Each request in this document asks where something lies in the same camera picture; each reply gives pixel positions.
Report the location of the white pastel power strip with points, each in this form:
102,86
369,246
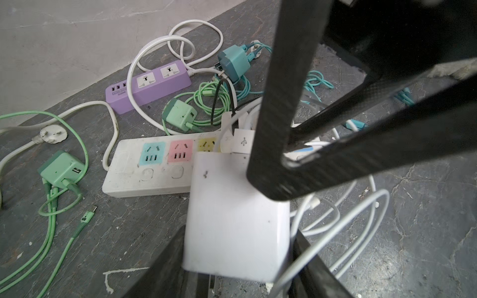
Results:
177,164

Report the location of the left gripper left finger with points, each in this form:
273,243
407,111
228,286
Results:
166,278

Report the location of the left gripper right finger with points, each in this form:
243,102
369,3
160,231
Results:
316,281

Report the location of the green charger plug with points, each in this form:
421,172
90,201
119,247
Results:
62,169
179,114

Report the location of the teal charger plug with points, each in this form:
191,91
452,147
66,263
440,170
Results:
235,61

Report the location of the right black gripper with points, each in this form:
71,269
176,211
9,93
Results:
394,43

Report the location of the purple power strip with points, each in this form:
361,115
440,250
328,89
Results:
148,87

